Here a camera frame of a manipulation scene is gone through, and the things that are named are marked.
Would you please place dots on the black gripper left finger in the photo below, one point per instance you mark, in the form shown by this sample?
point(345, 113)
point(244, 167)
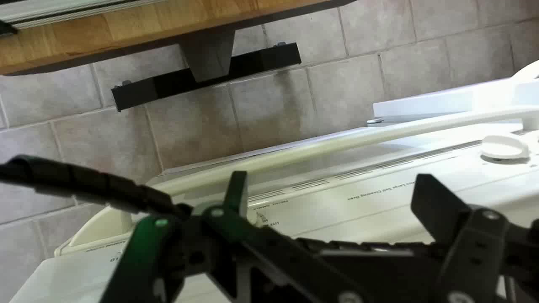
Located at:
point(151, 253)

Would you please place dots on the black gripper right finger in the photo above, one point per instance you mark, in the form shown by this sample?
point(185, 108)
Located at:
point(471, 253)

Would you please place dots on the white stove knob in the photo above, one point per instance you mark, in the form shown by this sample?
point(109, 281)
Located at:
point(503, 147)

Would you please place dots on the white gas stove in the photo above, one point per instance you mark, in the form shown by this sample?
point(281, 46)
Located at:
point(358, 196)

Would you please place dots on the wooden table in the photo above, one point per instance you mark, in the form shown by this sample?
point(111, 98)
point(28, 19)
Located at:
point(111, 36)

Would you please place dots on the black table leg frame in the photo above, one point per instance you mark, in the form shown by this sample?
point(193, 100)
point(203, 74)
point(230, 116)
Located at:
point(257, 61)

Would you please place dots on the aluminium rail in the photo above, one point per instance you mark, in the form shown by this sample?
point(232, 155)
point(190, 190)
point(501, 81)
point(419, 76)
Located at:
point(50, 9)

